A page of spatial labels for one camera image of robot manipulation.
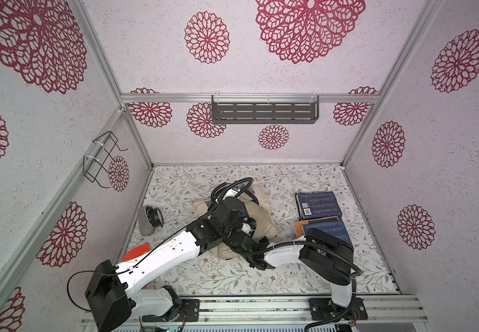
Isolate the cream canvas tote bag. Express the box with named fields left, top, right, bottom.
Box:
left=192, top=180, right=280, bottom=260

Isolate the blue book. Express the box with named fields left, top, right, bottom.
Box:
left=295, top=191, right=343, bottom=220
left=303, top=220, right=352, bottom=245

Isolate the black orange spine book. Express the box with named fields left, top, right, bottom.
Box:
left=294, top=216, right=340, bottom=237

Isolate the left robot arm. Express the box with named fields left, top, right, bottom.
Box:
left=84, top=177, right=253, bottom=331

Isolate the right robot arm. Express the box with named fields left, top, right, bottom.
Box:
left=224, top=221, right=362, bottom=308

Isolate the red toy figure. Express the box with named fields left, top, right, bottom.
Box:
left=123, top=243, right=151, bottom=262

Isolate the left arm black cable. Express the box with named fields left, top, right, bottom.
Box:
left=66, top=177, right=255, bottom=313

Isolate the aluminium rail frame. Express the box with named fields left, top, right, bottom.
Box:
left=79, top=293, right=429, bottom=332

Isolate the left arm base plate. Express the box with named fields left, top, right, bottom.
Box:
left=141, top=299, right=201, bottom=323

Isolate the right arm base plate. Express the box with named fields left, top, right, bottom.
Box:
left=308, top=297, right=368, bottom=322

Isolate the grey slotted wall shelf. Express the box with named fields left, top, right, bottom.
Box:
left=210, top=95, right=319, bottom=125

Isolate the black wire wall rack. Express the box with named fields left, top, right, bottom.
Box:
left=82, top=131, right=130, bottom=192

